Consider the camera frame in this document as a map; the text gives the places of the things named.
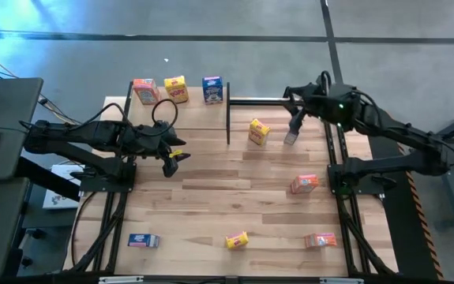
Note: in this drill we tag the black aluminium rig frame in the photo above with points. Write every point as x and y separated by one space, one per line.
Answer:
258 102

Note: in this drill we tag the silver metal bracket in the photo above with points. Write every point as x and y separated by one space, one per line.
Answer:
341 281
121 280

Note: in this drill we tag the orange Mini-Wheats cereal box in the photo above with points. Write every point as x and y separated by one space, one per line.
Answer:
321 240
305 183
146 91

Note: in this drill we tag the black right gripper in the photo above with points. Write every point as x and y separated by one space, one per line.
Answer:
317 98

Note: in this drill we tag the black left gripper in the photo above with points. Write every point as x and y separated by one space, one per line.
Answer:
149 140

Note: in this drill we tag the blue Frosted Flakes cereal box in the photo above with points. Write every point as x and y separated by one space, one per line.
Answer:
212 90
291 139
141 240

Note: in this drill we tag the black hazard-striped floor mat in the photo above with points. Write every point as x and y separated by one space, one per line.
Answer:
402 244

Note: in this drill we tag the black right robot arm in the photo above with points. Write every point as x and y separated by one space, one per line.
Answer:
400 130

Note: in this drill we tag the wooden shelf black metal frame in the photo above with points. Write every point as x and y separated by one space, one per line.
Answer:
207 116

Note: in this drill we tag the yellow Corn Pops cereal box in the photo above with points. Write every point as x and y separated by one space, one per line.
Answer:
236 240
259 130
176 90

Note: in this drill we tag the white printed box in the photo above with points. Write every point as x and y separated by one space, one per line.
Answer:
58 199

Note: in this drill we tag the black round knob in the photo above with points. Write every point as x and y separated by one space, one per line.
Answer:
37 233
26 261

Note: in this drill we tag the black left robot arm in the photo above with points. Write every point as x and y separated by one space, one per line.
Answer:
76 136

